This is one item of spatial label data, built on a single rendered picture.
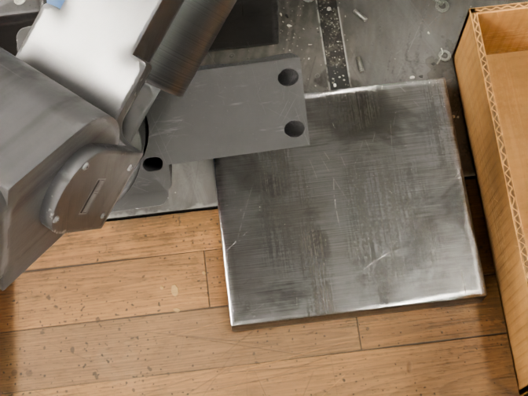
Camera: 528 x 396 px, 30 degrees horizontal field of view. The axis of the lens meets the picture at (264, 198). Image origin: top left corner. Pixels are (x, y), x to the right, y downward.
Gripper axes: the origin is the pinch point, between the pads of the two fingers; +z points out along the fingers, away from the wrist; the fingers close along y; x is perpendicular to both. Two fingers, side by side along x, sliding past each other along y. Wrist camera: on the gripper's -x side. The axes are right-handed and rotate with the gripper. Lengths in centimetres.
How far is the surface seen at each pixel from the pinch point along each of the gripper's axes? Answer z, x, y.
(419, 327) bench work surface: 0.9, -18.2, -18.0
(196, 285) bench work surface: 3.8, -3.7, -13.8
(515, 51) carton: 9.9, -29.0, -1.5
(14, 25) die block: 7.2, 5.9, 5.0
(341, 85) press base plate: 10.4, -16.1, -2.3
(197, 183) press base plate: 7.6, -4.7, -7.5
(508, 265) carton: -1.3, -23.9, -13.9
